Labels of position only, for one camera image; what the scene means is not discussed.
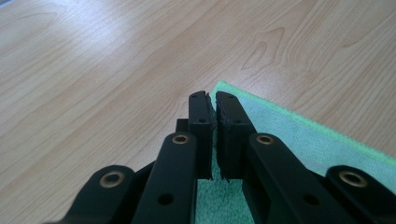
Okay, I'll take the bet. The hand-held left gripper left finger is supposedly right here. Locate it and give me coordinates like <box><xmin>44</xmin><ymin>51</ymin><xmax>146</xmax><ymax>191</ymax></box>
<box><xmin>175</xmin><ymin>90</ymin><xmax>217</xmax><ymax>181</ymax></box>

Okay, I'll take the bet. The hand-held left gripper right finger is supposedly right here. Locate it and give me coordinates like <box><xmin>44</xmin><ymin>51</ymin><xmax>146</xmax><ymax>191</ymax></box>
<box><xmin>215</xmin><ymin>91</ymin><xmax>259</xmax><ymax>182</ymax></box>

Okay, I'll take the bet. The green cloth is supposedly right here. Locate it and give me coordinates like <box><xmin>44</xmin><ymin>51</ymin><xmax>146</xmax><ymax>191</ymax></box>
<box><xmin>194</xmin><ymin>80</ymin><xmax>396</xmax><ymax>224</ymax></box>

